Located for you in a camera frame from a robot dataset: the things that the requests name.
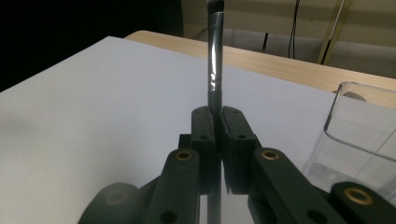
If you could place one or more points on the brass vertical wall strip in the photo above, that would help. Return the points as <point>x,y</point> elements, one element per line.
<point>333,34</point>

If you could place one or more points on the clear acrylic organizer box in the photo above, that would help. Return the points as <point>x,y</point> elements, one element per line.
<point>358,130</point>

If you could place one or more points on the short black wall leg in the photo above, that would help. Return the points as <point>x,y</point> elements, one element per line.
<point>265,42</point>

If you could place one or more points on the black makeup brush silver ferrule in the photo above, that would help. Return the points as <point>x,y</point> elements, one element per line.
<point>215,62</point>

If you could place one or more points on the light wooden table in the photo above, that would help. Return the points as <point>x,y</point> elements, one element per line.
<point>264,63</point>

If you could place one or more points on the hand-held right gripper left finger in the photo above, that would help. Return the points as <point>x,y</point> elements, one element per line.
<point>204,140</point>

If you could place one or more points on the black curtain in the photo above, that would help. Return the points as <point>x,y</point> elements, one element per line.
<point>62,31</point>

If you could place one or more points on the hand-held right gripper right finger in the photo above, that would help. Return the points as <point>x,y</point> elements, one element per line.
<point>236,146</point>

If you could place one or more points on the white table mat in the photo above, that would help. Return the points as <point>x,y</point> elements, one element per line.
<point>93,124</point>

